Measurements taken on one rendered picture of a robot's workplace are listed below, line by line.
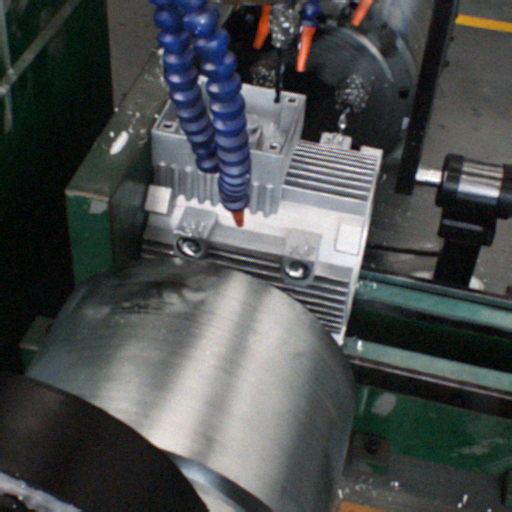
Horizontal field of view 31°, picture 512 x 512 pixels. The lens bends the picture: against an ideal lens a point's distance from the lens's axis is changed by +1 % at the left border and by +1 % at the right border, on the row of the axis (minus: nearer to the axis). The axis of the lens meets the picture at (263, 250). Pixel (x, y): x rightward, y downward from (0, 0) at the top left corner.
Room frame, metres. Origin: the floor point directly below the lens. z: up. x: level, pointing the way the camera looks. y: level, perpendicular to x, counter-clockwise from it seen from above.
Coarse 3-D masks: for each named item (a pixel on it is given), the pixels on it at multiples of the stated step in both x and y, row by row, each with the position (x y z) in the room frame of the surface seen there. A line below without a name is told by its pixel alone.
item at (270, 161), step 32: (256, 96) 0.75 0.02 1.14; (288, 96) 0.74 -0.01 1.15; (160, 128) 0.67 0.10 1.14; (256, 128) 0.70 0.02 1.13; (288, 128) 0.73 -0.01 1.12; (160, 160) 0.67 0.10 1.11; (192, 160) 0.66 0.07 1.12; (256, 160) 0.65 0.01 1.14; (288, 160) 0.68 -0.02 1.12; (192, 192) 0.66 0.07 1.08; (256, 192) 0.65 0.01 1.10
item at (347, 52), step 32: (352, 0) 0.91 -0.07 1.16; (384, 0) 0.94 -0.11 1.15; (416, 0) 1.00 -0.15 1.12; (256, 32) 0.91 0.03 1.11; (320, 32) 0.90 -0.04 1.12; (352, 32) 0.90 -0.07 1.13; (384, 32) 0.89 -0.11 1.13; (416, 32) 0.94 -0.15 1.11; (256, 64) 0.91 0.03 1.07; (288, 64) 0.91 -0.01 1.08; (320, 64) 0.90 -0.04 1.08; (352, 64) 0.89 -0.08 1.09; (384, 64) 0.89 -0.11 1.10; (416, 64) 0.90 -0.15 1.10; (320, 96) 0.90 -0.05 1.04; (352, 96) 0.86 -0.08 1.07; (384, 96) 0.89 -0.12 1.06; (320, 128) 0.90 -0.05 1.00; (352, 128) 0.89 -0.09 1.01; (384, 128) 0.89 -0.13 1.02; (384, 160) 0.89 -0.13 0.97
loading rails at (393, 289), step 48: (384, 288) 0.73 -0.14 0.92; (432, 288) 0.73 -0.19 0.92; (384, 336) 0.70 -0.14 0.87; (432, 336) 0.69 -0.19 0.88; (480, 336) 0.69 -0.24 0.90; (384, 384) 0.60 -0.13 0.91; (432, 384) 0.59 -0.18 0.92; (480, 384) 0.60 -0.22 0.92; (384, 432) 0.60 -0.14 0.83; (432, 432) 0.59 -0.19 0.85; (480, 432) 0.58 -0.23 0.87
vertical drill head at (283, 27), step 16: (208, 0) 0.63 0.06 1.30; (224, 0) 0.62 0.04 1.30; (240, 0) 0.62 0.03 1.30; (256, 0) 0.62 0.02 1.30; (272, 0) 0.63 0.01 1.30; (288, 0) 0.64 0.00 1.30; (304, 0) 0.73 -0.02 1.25; (272, 16) 0.65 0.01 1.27; (288, 16) 0.65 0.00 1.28; (272, 32) 0.65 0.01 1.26; (288, 32) 0.65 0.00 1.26
